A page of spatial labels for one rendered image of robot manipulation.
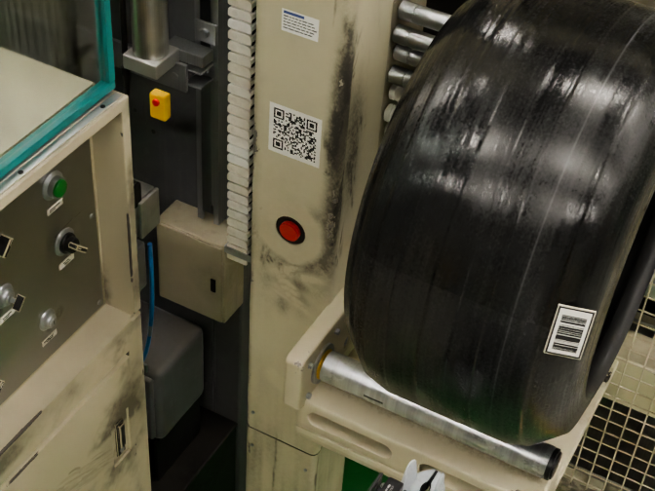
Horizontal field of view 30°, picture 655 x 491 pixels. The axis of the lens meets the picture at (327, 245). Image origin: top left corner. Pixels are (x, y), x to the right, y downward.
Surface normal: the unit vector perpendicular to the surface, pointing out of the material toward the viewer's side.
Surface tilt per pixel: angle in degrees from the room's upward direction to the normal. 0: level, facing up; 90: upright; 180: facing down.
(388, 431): 0
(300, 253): 90
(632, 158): 50
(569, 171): 40
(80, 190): 90
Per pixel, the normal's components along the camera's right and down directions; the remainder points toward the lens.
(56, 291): 0.88, 0.36
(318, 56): -0.47, 0.56
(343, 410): 0.06, -0.75
